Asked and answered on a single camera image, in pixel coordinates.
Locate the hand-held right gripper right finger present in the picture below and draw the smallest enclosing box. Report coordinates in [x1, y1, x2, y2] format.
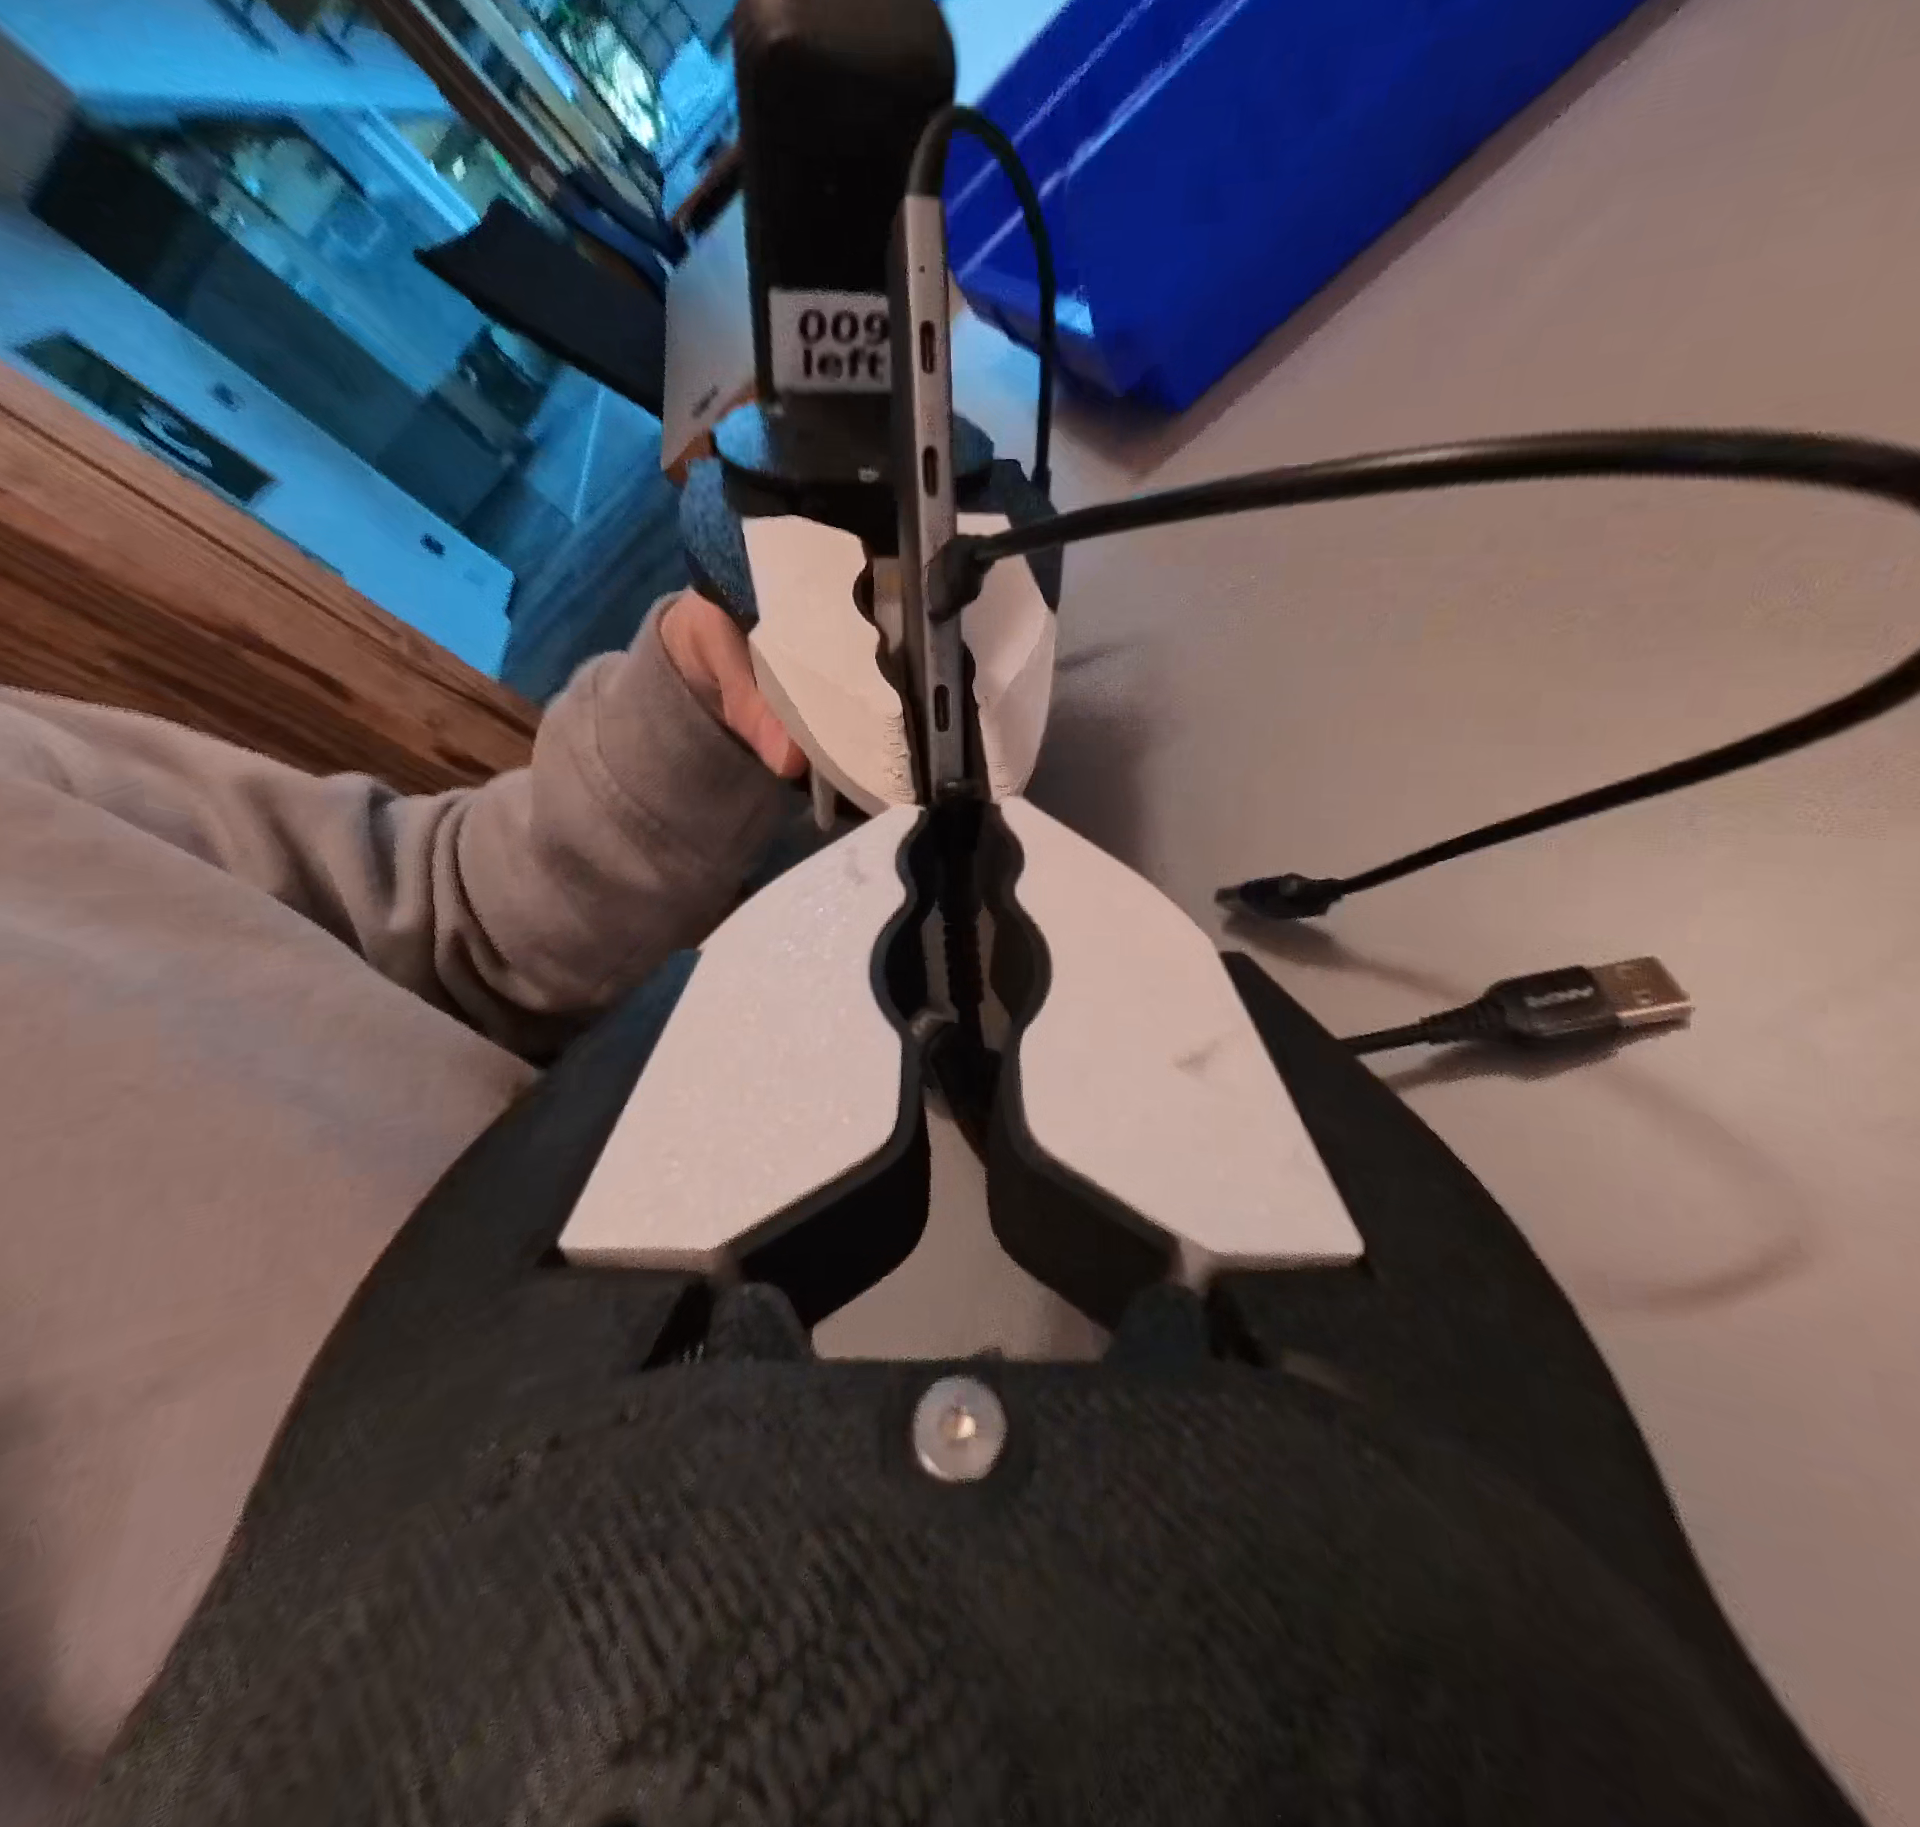
[981, 800, 1369, 1327]

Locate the black braided cable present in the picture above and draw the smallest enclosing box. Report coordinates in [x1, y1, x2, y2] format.
[917, 802, 995, 1096]

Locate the thick black cable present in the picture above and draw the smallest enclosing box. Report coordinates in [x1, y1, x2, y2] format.
[928, 424, 1920, 624]

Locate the black monitor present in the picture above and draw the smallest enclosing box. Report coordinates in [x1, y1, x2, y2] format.
[419, 198, 674, 406]

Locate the wooden table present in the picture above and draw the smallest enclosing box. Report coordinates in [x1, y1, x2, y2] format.
[0, 362, 544, 796]

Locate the black hub cable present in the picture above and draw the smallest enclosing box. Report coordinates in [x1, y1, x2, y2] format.
[906, 105, 1058, 524]

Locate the grey usb hub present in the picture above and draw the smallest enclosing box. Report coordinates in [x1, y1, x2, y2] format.
[885, 192, 995, 811]

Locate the blue plastic bin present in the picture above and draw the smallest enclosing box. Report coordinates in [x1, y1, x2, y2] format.
[945, 0, 1760, 414]

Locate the thin black cable blue plug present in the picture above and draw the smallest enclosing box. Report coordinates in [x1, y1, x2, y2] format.
[1213, 648, 1920, 929]

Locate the person's left hand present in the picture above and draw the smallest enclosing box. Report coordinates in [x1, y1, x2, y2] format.
[660, 592, 813, 784]

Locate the black sign white logo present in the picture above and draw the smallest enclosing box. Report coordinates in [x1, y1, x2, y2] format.
[14, 332, 284, 511]

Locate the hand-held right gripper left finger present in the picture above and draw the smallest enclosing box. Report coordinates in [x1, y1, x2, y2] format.
[556, 802, 935, 1321]

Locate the grey desk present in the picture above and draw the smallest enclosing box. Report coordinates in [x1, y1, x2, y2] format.
[811, 0, 1920, 1827]

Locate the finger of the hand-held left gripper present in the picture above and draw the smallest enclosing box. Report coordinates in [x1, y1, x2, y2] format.
[960, 513, 1064, 796]
[746, 513, 920, 827]

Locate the black cable silver usb plug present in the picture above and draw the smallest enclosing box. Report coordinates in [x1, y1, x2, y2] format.
[1339, 952, 1698, 1060]

